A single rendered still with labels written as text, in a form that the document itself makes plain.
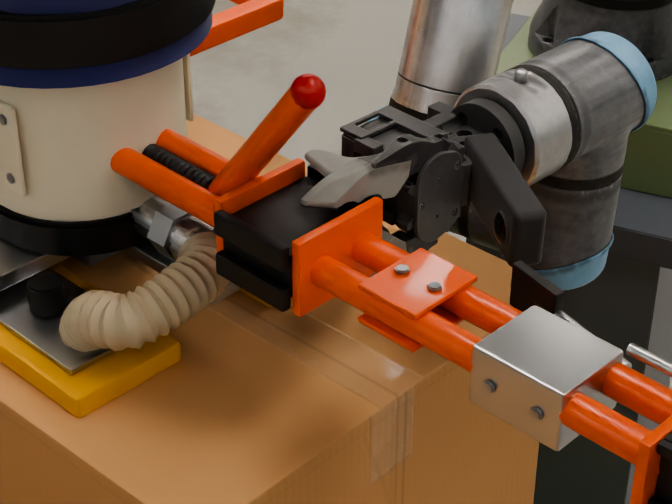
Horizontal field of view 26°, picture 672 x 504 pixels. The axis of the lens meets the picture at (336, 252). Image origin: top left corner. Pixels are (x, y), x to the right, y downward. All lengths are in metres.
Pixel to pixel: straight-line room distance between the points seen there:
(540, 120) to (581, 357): 0.28
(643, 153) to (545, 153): 0.58
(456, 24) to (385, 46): 2.51
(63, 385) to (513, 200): 0.35
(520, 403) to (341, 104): 2.63
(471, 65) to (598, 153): 0.14
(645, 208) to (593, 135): 0.53
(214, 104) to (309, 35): 0.44
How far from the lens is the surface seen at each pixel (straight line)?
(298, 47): 3.76
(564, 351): 0.89
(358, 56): 3.71
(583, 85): 1.16
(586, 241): 1.25
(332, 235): 0.97
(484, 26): 1.26
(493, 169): 1.06
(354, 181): 0.99
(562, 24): 1.76
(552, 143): 1.13
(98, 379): 1.07
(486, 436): 1.21
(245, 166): 1.01
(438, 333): 0.91
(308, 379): 1.09
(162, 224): 1.12
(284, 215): 1.00
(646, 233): 1.65
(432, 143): 1.04
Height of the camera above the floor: 1.62
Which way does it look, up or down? 34 degrees down
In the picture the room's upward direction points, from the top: straight up
